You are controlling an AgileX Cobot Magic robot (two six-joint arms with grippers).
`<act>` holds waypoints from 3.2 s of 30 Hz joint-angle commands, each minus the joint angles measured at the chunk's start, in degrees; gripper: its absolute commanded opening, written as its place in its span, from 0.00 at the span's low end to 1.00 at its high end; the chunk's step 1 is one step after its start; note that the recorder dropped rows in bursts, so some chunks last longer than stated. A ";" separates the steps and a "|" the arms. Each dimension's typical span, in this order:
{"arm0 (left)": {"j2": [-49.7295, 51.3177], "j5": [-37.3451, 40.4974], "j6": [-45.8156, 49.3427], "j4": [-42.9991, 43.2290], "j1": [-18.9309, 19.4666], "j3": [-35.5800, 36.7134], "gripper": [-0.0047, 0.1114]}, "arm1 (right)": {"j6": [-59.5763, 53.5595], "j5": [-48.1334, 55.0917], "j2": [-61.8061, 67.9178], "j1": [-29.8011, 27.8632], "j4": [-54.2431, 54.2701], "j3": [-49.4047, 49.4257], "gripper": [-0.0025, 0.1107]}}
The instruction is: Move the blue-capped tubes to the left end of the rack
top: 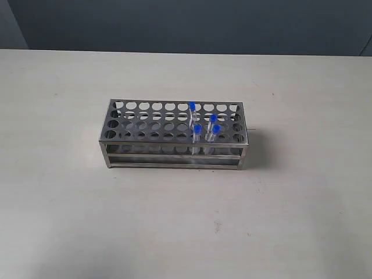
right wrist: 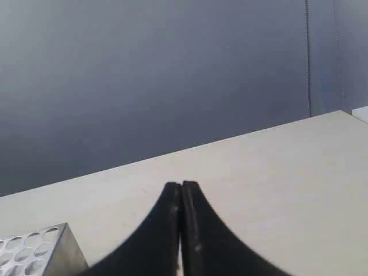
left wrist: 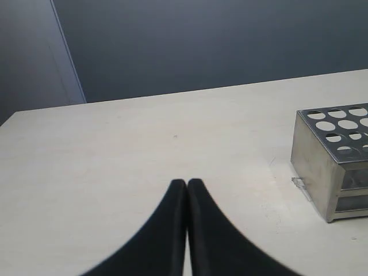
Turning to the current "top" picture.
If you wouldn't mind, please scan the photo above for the blue-capped tube second row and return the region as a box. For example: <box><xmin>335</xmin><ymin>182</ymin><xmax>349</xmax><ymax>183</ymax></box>
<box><xmin>206</xmin><ymin>114</ymin><xmax>217</xmax><ymax>137</ymax></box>

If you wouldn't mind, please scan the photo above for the blue-capped tube back row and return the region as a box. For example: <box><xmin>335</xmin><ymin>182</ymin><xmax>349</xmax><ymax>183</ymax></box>
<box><xmin>188</xmin><ymin>102</ymin><xmax>197</xmax><ymax>128</ymax></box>

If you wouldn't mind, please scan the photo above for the stainless steel test tube rack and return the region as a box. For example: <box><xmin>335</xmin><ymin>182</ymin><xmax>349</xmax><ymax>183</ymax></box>
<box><xmin>99</xmin><ymin>99</ymin><xmax>249</xmax><ymax>170</ymax></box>

